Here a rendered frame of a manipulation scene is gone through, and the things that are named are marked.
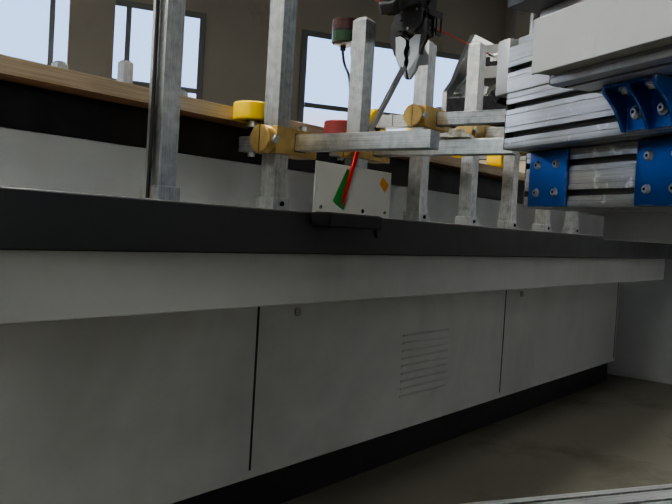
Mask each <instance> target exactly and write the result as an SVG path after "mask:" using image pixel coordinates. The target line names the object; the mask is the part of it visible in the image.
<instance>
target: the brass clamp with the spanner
mask: <svg viewBox="0 0 672 504"><path fill-rule="evenodd" d="M337 154H338V155H340V158H344V159H345V158H354V155H355V152H337ZM358 158H360V159H365V160H368V163H390V157H378V156H373V151H360V152H359V155H358Z"/></svg>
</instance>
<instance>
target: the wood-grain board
mask: <svg viewBox="0 0 672 504"><path fill-rule="evenodd" d="M0 80H2V81H7V82H12V83H17V84H22V85H27V86H32V87H37V88H42V89H47V90H52V91H58V92H63V93H68V94H73V95H78V96H83V97H88V98H93V99H98V100H103V101H108V102H113V103H118V104H123V105H128V106H133V107H138V108H143V109H148V104H149V88H148V87H144V86H139V85H135V84H131V83H126V82H122V81H117V80H113V79H109V78H104V77H100V76H95V75H91V74H87V73H82V72H78V71H73V70H69V69H64V68H60V67H56V66H51V65H47V64H42V63H38V62H34V61H29V60H25V59H20V58H16V57H12V56H7V55H3V54H0ZM180 116H183V117H188V118H194V119H199V120H204V121H209V122H214V123H219V124H224V125H229V126H234V127H239V128H244V129H249V130H250V128H247V127H246V123H241V122H237V121H234V120H233V107H232V106H227V105H223V104H219V103H214V102H210V101H205V100H201V99H197V98H192V97H188V96H183V95H181V101H180ZM300 126H305V127H308V132H311V133H316V134H323V133H324V127H320V126H316V125H311V124H307V123H302V122H298V121H293V120H290V128H292V129H297V130H299V127H300ZM429 165H430V166H435V167H440V168H445V169H450V170H455V171H460V170H461V158H456V157H452V156H430V161H429ZM478 175H481V176H486V177H491V178H496V179H501V180H502V175H503V168H500V167H496V166H492V165H487V164H483V163H479V170H478ZM524 180H525V173H523V172H519V178H518V183H521V184H524Z"/></svg>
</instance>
